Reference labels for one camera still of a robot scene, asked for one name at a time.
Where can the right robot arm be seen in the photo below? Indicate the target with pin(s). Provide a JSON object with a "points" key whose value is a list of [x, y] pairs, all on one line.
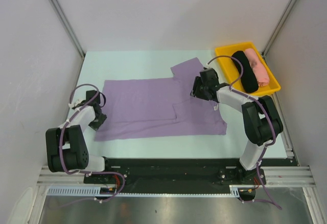
{"points": [[261, 120]]}

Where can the left aluminium corner post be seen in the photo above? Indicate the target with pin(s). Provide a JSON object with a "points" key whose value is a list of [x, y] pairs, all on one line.
{"points": [[67, 27]]}

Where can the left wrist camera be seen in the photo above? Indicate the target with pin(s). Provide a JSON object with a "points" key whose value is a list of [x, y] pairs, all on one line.
{"points": [[75, 104]]}

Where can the right aluminium corner post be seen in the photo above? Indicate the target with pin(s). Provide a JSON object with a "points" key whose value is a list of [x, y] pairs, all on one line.
{"points": [[280, 24]]}

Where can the yellow plastic tray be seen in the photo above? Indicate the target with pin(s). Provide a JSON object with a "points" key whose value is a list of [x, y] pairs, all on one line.
{"points": [[237, 70]]}

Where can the rolled pink t shirt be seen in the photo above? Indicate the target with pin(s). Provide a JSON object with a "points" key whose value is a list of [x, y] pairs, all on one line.
{"points": [[257, 67]]}

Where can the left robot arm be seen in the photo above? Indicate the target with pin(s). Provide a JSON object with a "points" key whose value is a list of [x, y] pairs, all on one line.
{"points": [[66, 147]]}

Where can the rolled black t shirt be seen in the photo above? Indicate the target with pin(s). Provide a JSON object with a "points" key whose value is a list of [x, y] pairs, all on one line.
{"points": [[248, 79]]}

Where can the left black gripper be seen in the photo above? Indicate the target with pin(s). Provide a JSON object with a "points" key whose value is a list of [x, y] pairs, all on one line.
{"points": [[96, 125]]}

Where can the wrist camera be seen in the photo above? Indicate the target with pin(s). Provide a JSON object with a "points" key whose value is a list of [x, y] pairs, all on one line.
{"points": [[75, 104], [207, 68]]}

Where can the aluminium frame rail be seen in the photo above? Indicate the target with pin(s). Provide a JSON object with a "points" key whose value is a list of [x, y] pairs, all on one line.
{"points": [[48, 178]]}

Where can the aluminium corner post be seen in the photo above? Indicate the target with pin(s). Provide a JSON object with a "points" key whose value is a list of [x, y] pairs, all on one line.
{"points": [[280, 24], [67, 27]]}

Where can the purple t shirt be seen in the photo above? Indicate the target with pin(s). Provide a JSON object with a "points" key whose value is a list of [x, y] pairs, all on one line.
{"points": [[160, 107]]}

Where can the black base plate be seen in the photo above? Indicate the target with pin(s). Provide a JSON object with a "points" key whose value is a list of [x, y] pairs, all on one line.
{"points": [[186, 176]]}

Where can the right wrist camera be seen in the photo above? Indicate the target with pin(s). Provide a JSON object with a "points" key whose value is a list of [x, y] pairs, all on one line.
{"points": [[207, 68]]}

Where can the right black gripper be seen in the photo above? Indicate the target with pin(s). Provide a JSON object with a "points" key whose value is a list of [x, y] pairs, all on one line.
{"points": [[195, 91]]}

